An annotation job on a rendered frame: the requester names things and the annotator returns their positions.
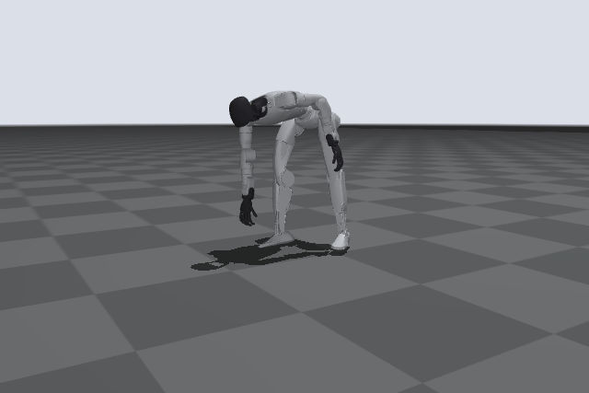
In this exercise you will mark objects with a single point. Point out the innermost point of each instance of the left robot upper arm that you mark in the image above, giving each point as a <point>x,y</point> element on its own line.
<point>290,99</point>

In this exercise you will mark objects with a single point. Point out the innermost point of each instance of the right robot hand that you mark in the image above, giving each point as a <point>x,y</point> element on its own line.
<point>246,208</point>

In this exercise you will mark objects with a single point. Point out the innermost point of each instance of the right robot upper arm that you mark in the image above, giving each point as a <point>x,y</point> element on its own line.
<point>245,139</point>

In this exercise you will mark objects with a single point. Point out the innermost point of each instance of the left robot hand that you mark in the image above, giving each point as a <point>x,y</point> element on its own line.
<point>336,151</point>

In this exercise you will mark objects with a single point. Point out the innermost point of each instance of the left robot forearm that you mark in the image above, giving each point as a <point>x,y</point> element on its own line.
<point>325,118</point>

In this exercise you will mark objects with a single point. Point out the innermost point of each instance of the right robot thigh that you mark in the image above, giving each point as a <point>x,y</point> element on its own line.
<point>283,148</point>

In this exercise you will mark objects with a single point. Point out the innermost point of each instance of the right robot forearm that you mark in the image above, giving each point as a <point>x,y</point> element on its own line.
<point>247,173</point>

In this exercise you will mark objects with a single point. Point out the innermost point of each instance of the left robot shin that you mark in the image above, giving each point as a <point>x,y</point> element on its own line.
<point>338,195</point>

